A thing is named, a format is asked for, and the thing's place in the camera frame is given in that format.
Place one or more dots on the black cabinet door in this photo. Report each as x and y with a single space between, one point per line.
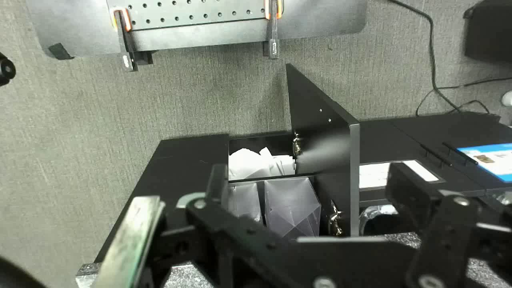
182 165
321 122

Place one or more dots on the crumpled white paper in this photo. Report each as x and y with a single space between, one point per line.
251 163

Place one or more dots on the silver metal bar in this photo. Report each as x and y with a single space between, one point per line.
131 240

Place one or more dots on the black boxy object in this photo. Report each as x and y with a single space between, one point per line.
491 32

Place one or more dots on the grey granite countertop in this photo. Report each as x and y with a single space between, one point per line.
182 277

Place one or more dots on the black cabinet body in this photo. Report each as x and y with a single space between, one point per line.
262 139

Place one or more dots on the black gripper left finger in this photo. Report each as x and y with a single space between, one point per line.
251 240

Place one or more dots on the black round knob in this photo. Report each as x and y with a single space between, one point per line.
6 69

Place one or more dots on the clear plastic box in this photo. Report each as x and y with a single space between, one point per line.
291 205

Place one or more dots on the silver door hinge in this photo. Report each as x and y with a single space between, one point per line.
337 216
297 144

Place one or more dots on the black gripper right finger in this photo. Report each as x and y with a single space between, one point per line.
443 240

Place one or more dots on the perforated metal robot table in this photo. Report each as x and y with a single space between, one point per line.
214 37

